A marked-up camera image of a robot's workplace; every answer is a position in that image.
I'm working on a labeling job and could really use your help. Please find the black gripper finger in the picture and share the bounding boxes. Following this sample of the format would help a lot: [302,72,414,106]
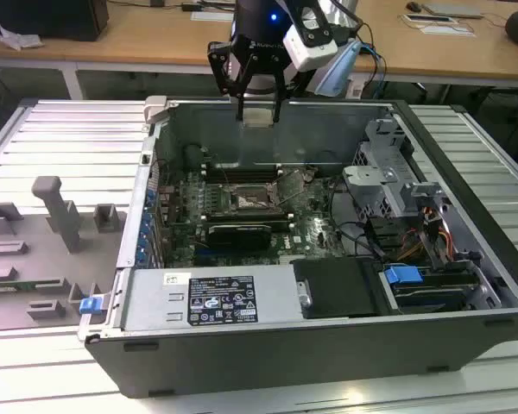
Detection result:
[271,56,308,125]
[206,40,261,123]

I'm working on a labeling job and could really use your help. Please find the silver square CPU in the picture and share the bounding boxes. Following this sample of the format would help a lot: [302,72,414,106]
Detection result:
[243,107,275,129]

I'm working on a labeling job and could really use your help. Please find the metal socket cover frame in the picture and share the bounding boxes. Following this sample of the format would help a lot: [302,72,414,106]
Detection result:
[269,169,308,206]

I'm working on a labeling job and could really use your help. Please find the RAM slot white clips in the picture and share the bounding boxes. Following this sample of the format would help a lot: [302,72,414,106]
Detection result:
[201,219,296,227]
[203,165,282,172]
[202,212,295,218]

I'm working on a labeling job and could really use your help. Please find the RAM slot black clips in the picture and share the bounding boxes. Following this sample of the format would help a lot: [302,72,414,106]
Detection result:
[202,216,295,222]
[203,209,294,215]
[205,176,281,183]
[205,169,281,175]

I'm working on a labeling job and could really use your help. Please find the CPU socket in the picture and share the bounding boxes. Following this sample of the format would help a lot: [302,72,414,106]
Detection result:
[205,181,282,216]

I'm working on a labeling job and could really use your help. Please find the white paper sheet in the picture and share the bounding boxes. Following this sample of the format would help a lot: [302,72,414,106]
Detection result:
[191,10,237,22]

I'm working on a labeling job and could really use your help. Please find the wooden top desk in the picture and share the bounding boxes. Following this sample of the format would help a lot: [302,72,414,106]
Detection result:
[0,0,518,103]

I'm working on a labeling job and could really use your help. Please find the grey metal drive cage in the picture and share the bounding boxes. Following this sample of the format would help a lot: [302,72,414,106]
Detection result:
[340,118,450,216]

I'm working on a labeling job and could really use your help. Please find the green motherboard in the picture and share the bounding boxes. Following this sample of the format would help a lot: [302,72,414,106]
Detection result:
[155,166,351,267]

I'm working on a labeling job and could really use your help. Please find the black graphics card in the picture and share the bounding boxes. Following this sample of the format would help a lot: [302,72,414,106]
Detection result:
[206,222,272,252]

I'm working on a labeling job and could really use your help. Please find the large black box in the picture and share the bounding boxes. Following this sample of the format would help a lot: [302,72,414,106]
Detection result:
[0,0,110,43]

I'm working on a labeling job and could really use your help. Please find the black plastic shroud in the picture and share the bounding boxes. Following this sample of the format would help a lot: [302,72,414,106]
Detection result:
[293,257,392,320]

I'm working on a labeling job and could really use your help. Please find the flat grey laptop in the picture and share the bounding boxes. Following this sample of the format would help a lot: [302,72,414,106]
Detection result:
[420,2,484,20]

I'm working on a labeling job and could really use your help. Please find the crumpled white paper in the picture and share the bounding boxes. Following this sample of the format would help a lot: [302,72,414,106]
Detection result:
[0,23,43,48]

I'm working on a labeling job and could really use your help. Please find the hard disk in blue carrier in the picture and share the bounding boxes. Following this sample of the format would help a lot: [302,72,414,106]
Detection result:
[382,265,480,314]

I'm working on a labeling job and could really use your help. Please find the grey power supply unit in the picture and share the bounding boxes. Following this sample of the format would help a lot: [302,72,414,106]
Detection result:
[120,263,306,333]

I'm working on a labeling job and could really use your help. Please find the open black PC case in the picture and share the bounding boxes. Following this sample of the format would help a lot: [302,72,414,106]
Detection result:
[76,95,518,400]

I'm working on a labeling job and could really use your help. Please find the blue plastic tab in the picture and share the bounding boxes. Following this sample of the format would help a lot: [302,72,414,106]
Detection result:
[79,295,104,316]

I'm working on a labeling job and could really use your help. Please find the grey parts rack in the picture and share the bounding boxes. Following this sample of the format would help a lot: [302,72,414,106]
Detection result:
[0,174,129,333]

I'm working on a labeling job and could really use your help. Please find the green RAM stick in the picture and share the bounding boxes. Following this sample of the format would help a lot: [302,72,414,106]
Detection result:
[0,279,68,292]

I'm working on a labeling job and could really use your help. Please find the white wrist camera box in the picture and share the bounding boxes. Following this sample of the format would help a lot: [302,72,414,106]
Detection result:
[282,6,338,71]

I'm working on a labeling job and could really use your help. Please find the grey case latch handle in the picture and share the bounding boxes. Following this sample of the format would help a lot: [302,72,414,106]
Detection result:
[142,95,168,124]

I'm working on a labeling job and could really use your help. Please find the thin blue cable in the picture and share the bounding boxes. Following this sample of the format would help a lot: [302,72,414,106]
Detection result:
[362,42,382,101]

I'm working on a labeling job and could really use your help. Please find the thin black cable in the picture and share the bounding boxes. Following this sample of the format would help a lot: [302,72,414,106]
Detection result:
[356,21,389,85]

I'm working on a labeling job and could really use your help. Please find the black cable bundle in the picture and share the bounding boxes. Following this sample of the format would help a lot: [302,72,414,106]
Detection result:
[327,179,398,265]

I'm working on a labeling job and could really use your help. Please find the orange yellow wire bundle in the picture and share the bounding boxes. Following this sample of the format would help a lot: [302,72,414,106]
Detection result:
[401,227,454,262]

